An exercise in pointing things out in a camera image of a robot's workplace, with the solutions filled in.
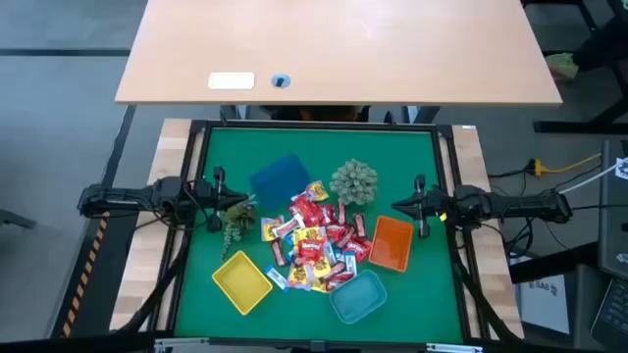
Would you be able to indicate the red brown chocolate bar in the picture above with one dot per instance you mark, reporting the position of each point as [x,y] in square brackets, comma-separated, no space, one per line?
[341,214]
[346,237]
[278,252]
[359,225]
[334,270]

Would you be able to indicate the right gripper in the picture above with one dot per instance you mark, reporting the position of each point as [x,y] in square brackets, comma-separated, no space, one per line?
[436,203]

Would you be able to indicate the green table mat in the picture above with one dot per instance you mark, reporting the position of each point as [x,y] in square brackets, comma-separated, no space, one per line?
[417,304]

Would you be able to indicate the teal plastic basket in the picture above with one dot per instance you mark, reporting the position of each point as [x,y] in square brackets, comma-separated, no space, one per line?
[358,296]

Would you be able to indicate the black yellow hazard strip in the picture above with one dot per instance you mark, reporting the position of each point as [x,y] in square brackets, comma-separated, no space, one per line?
[83,274]

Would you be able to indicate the black desk leg frame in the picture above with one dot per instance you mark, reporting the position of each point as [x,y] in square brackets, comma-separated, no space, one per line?
[579,126]

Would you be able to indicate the yellow plastic basket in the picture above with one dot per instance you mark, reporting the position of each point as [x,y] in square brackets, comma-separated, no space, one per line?
[242,283]

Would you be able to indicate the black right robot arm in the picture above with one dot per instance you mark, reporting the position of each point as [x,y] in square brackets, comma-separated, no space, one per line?
[515,206]

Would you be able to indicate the grey equipment case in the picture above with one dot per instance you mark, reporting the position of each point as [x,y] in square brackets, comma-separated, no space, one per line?
[615,220]

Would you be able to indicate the red Skittles pack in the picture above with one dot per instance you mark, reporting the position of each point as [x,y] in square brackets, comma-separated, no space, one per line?
[358,248]
[314,214]
[336,231]
[328,214]
[338,283]
[298,208]
[311,249]

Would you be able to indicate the white rectangular desk plate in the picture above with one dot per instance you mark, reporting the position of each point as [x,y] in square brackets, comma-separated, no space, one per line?
[230,81]

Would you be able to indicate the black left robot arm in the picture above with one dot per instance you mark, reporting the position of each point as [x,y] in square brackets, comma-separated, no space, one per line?
[122,196]

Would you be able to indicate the white labelled box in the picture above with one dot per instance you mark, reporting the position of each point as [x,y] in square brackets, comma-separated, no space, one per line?
[544,304]

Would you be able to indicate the light wooden desk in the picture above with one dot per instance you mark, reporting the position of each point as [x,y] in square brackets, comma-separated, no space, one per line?
[343,44]

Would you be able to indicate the pale green pinecone plant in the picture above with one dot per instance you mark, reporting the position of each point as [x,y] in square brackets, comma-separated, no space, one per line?
[353,181]

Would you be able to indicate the black keyboard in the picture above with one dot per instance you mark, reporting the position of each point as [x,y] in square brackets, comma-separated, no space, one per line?
[615,309]

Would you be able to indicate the white red chocolate bar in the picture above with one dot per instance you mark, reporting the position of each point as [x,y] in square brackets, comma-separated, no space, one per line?
[288,226]

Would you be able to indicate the person's foot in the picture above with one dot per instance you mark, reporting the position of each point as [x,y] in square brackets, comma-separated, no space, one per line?
[561,66]

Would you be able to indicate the succulent plant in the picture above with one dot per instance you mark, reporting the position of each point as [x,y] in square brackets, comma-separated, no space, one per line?
[238,216]

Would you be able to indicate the dark blue plastic tray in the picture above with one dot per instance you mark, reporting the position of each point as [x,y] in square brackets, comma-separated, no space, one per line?
[279,181]

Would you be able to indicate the orange plastic basket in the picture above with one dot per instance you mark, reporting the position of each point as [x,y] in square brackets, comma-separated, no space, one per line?
[391,243]

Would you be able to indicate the yellow Sour Patch pack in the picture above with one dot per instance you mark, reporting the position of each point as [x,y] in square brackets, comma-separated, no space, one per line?
[309,234]
[266,233]
[317,191]
[320,287]
[300,276]
[321,266]

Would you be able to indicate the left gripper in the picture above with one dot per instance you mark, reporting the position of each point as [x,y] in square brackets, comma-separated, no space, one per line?
[208,196]

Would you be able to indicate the black chair base leg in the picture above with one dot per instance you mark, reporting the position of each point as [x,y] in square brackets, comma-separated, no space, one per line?
[15,218]

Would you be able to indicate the black metal table frame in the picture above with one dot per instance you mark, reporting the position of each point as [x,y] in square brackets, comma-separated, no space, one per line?
[319,124]

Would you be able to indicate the person's leg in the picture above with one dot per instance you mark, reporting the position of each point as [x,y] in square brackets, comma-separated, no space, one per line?
[603,44]

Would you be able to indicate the blue white candy bar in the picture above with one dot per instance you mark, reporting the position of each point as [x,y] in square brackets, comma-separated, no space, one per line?
[329,253]
[276,278]
[350,263]

